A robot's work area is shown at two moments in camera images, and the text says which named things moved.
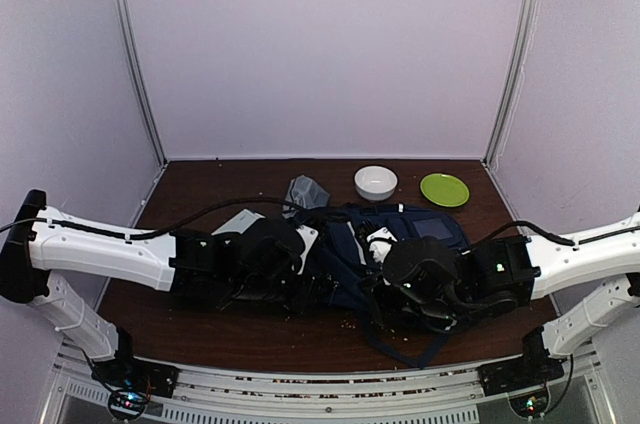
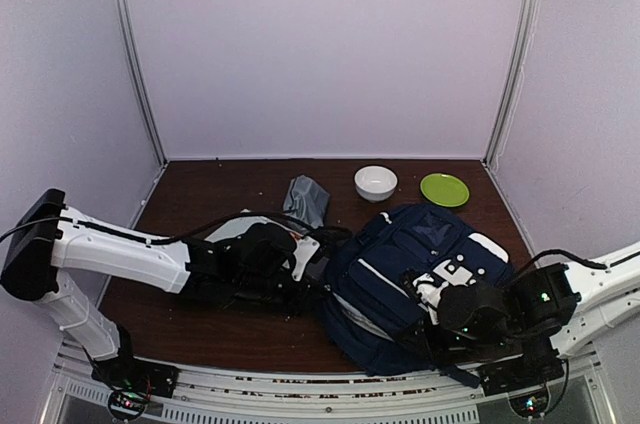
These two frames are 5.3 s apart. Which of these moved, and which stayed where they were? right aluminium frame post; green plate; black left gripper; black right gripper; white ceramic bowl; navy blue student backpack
Moved: black right gripper; navy blue student backpack
Stayed: right aluminium frame post; white ceramic bowl; black left gripper; green plate
